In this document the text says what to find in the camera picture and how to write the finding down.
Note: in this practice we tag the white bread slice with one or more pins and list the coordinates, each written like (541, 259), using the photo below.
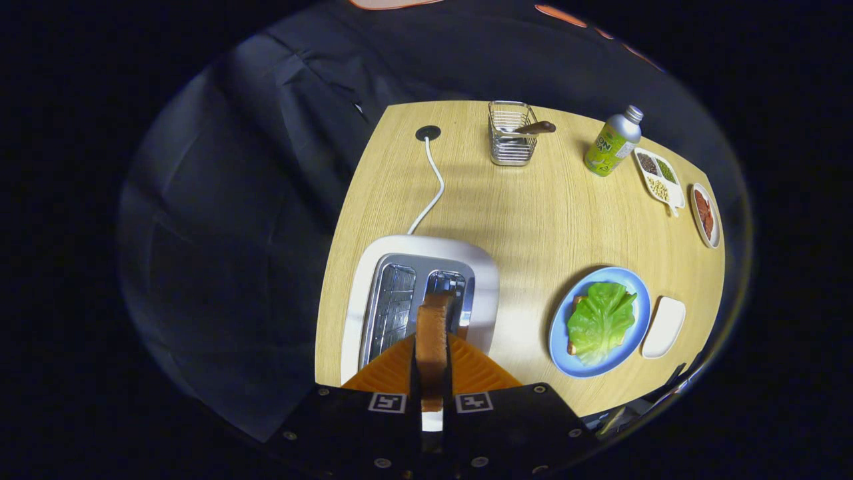
(577, 301)

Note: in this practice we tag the white oval dish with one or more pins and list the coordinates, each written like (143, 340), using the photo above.
(663, 326)

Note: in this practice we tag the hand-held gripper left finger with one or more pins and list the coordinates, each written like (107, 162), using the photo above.
(360, 433)

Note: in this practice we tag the aluminium bottle with green label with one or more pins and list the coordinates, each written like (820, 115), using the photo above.
(610, 146)

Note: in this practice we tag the pile of yellow soybeans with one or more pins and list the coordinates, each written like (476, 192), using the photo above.
(658, 189)

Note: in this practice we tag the green lettuce leaf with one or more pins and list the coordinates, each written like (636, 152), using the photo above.
(600, 323)

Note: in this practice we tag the blue round plate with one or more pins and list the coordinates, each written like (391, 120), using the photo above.
(560, 340)

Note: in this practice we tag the pile of green beans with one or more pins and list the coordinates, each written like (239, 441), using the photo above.
(666, 171)

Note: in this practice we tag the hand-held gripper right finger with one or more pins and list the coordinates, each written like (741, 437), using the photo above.
(513, 433)

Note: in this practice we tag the red meat piece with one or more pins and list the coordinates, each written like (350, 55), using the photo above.
(707, 225)
(702, 201)

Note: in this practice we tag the white round plate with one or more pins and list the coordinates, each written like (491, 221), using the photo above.
(714, 233)

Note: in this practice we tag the white toaster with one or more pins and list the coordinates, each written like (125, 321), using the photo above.
(483, 280)

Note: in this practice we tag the white divided dish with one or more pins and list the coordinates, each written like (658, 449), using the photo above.
(676, 196)

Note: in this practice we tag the pile of dark red beans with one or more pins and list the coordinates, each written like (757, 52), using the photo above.
(648, 164)

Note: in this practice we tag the toasted bread slice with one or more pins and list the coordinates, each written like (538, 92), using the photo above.
(433, 353)

